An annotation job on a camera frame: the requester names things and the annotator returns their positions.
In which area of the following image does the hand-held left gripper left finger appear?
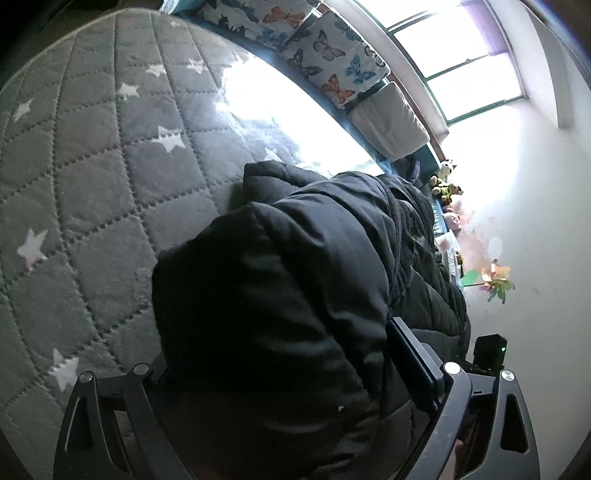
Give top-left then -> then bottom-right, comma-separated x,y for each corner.
53,354 -> 195,480

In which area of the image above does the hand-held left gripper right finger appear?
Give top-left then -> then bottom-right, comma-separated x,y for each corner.
385,318 -> 541,480

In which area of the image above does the black puffer jacket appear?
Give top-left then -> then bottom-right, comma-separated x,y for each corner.
151,161 -> 472,480

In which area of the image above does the colourful pinwheel toy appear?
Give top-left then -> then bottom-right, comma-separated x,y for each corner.
461,259 -> 516,305

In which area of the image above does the group of stuffed toys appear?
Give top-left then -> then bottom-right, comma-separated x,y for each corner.
428,158 -> 466,232

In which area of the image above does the blue bed sheet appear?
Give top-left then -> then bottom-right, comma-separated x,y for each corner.
159,0 -> 451,232

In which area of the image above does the grey quilted star blanket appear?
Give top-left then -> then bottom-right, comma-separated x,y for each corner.
0,7 -> 385,444

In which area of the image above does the plain grey pillow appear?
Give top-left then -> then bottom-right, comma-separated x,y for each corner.
347,82 -> 432,163

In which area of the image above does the window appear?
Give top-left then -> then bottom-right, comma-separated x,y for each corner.
323,0 -> 528,124

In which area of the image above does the butterfly print pillow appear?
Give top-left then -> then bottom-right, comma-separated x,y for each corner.
202,0 -> 325,52
281,11 -> 391,110

